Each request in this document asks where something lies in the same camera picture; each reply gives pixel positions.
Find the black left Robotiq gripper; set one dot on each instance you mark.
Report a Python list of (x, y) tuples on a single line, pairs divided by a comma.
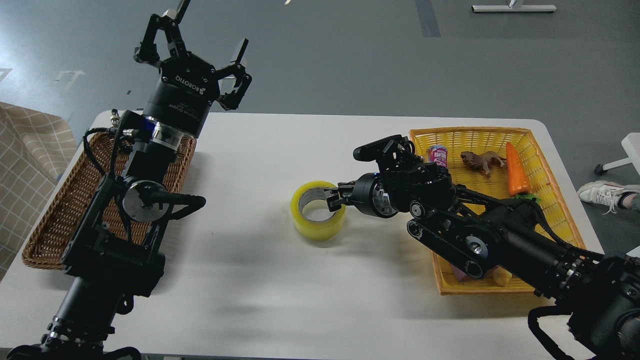
[(182, 97)]

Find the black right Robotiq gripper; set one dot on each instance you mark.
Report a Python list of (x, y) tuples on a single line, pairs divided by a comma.
[(366, 194)]

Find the yellow tape roll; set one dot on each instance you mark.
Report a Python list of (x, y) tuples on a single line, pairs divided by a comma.
[(317, 230)]

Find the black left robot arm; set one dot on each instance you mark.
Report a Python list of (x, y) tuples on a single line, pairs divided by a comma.
[(114, 253)]

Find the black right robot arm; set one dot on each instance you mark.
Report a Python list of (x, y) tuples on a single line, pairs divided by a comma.
[(475, 233)]

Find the small drink can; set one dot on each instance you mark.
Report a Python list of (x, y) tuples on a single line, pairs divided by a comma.
[(437, 154)]

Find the yellow plastic basket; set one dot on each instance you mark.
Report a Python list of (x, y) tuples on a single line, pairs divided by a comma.
[(481, 139)]

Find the purple foam cube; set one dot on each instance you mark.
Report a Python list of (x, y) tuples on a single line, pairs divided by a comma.
[(460, 275)]

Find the brown toy animal figure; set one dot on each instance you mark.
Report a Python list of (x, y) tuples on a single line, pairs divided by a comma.
[(482, 162)]

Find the brown wicker basket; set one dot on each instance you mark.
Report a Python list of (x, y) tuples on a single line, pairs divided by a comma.
[(51, 236)]

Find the beige checkered cloth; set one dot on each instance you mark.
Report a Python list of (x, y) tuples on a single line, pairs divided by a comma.
[(35, 149)]

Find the orange toy carrot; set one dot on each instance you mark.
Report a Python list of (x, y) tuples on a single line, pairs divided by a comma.
[(518, 183)]

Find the toy croissant bread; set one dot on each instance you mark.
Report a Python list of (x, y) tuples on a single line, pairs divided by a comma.
[(502, 276)]

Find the white metal floor bar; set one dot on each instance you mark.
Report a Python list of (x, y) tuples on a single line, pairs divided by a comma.
[(514, 6)]

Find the white sneaker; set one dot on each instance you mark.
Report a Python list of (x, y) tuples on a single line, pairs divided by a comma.
[(612, 195)]

